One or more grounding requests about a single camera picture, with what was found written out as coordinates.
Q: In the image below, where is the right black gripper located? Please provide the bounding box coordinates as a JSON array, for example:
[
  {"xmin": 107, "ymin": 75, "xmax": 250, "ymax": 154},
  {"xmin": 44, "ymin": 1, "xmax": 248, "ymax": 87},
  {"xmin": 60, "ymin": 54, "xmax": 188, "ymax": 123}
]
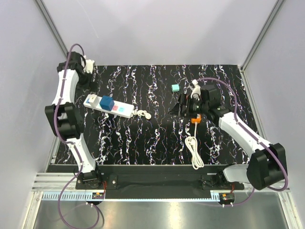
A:
[{"xmin": 168, "ymin": 93, "xmax": 208, "ymax": 119}]

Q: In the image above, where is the teal small cube plug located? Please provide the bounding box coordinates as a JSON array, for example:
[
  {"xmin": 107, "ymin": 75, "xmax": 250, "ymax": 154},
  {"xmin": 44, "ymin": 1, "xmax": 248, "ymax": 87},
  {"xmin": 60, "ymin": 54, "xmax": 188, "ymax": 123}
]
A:
[{"xmin": 171, "ymin": 84, "xmax": 180, "ymax": 92}]

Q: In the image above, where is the orange power strip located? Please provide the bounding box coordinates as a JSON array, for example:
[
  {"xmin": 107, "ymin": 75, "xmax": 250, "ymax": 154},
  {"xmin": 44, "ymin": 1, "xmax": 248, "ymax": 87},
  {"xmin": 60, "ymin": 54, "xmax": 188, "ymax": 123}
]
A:
[{"xmin": 191, "ymin": 114, "xmax": 202, "ymax": 124}]

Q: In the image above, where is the blue cube socket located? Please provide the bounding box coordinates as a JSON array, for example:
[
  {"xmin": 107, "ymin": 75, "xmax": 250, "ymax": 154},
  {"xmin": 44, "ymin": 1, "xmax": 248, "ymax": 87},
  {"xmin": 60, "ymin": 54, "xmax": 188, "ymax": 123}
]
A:
[{"xmin": 99, "ymin": 95, "xmax": 115, "ymax": 111}]

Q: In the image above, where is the white power cord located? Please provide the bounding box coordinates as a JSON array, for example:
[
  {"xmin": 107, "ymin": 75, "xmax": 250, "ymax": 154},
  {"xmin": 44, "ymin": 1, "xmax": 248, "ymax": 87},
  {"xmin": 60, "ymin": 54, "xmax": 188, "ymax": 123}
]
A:
[{"xmin": 185, "ymin": 121, "xmax": 205, "ymax": 170}]

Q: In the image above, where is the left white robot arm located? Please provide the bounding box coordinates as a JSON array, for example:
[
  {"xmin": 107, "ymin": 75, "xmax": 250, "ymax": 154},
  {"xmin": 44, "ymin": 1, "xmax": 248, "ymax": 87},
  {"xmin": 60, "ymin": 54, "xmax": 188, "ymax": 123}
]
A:
[{"xmin": 45, "ymin": 52, "xmax": 103, "ymax": 189}]

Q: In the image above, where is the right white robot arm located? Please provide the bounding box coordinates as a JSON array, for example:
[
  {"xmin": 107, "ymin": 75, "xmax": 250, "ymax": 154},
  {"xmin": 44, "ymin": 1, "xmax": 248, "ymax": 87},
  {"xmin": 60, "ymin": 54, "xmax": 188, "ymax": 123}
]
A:
[{"xmin": 169, "ymin": 81, "xmax": 288, "ymax": 190}]

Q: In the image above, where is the white multicolour power strip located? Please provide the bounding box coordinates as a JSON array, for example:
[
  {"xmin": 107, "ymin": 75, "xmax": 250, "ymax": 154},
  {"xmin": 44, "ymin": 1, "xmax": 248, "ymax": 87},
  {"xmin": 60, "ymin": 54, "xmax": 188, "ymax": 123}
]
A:
[{"xmin": 83, "ymin": 94, "xmax": 135, "ymax": 118}]

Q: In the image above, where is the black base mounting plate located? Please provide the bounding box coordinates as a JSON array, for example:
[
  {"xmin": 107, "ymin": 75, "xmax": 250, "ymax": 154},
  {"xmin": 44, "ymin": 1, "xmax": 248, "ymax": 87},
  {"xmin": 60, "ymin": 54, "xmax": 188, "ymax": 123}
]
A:
[{"xmin": 75, "ymin": 164, "xmax": 245, "ymax": 200}]

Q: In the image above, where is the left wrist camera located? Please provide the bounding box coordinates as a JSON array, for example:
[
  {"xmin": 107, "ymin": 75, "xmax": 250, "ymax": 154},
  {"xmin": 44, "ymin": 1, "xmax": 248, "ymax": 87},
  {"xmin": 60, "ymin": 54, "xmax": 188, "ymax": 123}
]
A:
[{"xmin": 83, "ymin": 59, "xmax": 95, "ymax": 74}]

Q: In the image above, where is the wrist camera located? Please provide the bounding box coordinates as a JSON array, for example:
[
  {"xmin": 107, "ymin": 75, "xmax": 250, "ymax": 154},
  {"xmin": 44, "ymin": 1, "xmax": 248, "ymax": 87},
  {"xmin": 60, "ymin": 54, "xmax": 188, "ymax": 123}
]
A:
[
  {"xmin": 189, "ymin": 80, "xmax": 201, "ymax": 100},
  {"xmin": 83, "ymin": 59, "xmax": 95, "ymax": 74}
]

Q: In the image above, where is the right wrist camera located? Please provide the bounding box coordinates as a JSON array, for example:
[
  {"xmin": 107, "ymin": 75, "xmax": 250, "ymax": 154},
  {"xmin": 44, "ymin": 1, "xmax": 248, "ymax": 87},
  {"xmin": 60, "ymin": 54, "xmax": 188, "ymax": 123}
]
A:
[{"xmin": 189, "ymin": 80, "xmax": 201, "ymax": 100}]

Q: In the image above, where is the white plug with cord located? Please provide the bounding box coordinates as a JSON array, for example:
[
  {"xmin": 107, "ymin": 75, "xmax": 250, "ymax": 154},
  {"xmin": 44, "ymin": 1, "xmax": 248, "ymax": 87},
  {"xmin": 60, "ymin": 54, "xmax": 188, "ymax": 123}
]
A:
[{"xmin": 132, "ymin": 110, "xmax": 152, "ymax": 120}]

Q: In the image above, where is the white slotted cable duct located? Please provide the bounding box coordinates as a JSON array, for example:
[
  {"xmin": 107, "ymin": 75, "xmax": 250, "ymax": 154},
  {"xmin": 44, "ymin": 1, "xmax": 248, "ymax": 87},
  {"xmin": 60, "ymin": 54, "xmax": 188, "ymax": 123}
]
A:
[{"xmin": 42, "ymin": 192, "xmax": 105, "ymax": 201}]

